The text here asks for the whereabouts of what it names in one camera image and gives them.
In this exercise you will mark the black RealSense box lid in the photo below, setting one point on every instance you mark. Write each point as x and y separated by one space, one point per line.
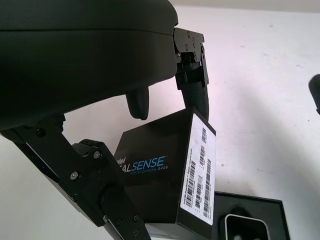
162 170

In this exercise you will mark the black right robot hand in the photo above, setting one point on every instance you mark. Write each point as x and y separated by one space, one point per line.
315 92

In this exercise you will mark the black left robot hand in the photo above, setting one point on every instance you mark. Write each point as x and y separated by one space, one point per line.
75 62

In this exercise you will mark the black box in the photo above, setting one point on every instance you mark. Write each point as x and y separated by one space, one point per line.
250 207

